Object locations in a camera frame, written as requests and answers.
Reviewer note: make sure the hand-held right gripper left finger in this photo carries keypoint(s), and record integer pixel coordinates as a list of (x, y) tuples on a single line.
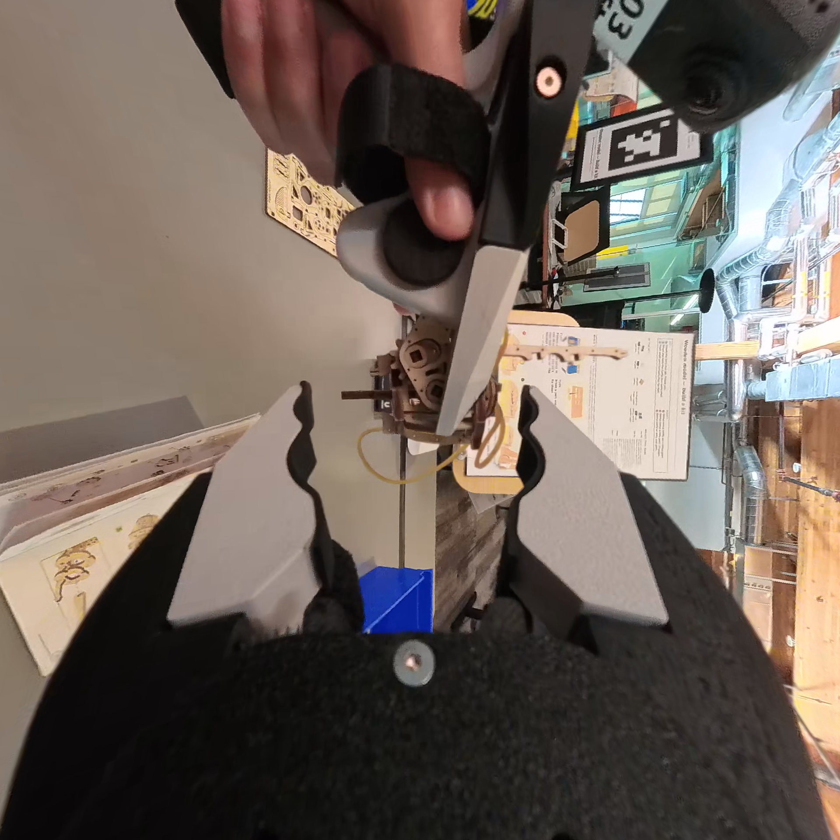
[(249, 512)]

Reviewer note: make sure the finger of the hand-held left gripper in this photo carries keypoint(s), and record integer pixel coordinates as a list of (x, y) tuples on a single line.
[(482, 328), (420, 447)]

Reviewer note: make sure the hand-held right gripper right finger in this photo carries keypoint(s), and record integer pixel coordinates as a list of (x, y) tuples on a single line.
[(584, 525)]

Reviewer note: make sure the tan rubber band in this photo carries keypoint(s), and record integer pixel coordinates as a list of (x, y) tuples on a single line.
[(400, 483)]

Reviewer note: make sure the wooden gear model assembly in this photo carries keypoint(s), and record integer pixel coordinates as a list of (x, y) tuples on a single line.
[(420, 358)]

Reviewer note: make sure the long notched wooden strip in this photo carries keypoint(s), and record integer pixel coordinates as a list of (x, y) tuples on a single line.
[(564, 353)]

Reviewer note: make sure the person's left hand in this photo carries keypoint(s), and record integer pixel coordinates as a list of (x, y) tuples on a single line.
[(289, 79)]

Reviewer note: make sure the light wooden board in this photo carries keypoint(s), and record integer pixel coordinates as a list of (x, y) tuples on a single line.
[(489, 482)]

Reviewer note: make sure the tan backed chair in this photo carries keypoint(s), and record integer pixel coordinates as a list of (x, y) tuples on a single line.
[(581, 229)]

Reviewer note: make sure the black framed tag sign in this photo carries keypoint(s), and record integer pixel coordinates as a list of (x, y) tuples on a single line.
[(643, 148)]

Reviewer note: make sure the white instruction sheet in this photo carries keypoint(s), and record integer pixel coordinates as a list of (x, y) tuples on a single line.
[(610, 407)]

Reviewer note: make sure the blue plastic bin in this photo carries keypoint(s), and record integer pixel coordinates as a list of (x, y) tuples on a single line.
[(394, 597)]

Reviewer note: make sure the instruction booklet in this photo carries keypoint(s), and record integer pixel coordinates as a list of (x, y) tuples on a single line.
[(65, 512)]

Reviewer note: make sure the black pole stand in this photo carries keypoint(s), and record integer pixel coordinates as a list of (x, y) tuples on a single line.
[(707, 290)]

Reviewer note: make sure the laser-cut wooden part sheet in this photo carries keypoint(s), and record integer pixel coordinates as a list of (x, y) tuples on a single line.
[(295, 197)]

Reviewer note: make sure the silver ventilation duct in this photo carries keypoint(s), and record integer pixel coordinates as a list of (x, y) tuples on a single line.
[(738, 328)]

